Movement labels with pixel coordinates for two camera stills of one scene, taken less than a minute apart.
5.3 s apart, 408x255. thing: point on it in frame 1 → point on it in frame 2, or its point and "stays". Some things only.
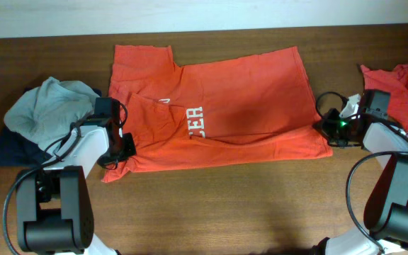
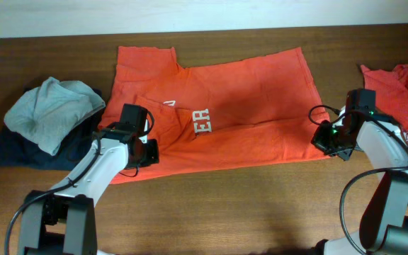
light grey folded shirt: (45, 113) stays
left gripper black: (129, 151) → (154, 156)
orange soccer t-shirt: (253, 108) stays
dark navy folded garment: (11, 149) stays
